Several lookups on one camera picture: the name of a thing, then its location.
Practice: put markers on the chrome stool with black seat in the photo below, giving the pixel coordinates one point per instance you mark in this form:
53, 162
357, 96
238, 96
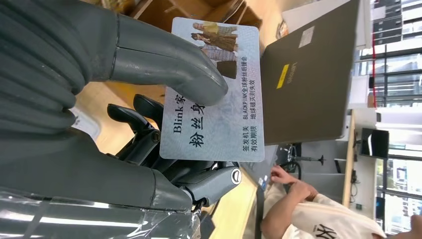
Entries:
291, 158

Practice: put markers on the black monitor screen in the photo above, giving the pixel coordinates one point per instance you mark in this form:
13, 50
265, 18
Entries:
374, 143

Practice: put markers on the wooden edged desk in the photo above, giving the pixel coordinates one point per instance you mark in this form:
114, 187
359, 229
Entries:
348, 165

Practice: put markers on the grey laptop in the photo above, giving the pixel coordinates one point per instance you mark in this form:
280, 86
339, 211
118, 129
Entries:
306, 92

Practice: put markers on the wooden compartment organizer box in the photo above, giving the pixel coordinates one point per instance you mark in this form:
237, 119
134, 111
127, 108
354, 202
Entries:
184, 10

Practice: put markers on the person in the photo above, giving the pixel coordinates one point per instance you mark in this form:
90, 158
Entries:
329, 217

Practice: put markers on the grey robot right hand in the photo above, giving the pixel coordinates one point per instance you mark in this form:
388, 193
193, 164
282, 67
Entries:
82, 168

